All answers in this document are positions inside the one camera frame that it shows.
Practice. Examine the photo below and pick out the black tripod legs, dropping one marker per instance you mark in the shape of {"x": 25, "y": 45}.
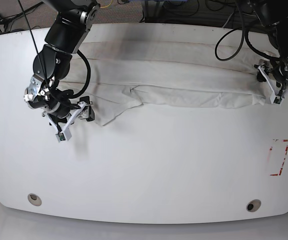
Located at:
{"x": 6, "y": 22}

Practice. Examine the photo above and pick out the red tape rectangle marking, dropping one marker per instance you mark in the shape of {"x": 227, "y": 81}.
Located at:
{"x": 276, "y": 157}

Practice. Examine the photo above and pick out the table cable grommet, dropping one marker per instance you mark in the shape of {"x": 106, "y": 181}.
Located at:
{"x": 253, "y": 205}
{"x": 34, "y": 200}

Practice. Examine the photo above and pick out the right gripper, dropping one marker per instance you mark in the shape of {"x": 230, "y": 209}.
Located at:
{"x": 62, "y": 117}

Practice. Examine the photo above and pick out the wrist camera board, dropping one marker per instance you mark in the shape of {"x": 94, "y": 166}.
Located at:
{"x": 275, "y": 99}
{"x": 64, "y": 135}

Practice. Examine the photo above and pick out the left table cable grommet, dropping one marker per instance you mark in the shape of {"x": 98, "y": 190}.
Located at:
{"x": 34, "y": 200}

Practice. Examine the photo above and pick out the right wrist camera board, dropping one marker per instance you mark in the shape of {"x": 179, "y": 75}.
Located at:
{"x": 64, "y": 135}

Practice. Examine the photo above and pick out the right table cable grommet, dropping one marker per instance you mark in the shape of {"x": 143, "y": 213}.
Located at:
{"x": 253, "y": 205}

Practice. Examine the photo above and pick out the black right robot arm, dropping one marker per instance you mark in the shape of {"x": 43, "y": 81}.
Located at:
{"x": 52, "y": 64}

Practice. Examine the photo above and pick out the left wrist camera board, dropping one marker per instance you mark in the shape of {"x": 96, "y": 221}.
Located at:
{"x": 275, "y": 99}

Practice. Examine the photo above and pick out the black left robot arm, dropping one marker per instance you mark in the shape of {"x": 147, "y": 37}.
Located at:
{"x": 273, "y": 16}

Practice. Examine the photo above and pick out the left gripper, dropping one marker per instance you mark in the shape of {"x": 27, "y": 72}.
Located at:
{"x": 275, "y": 74}

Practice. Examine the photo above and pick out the white T-shirt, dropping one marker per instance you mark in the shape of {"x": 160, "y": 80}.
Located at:
{"x": 128, "y": 74}

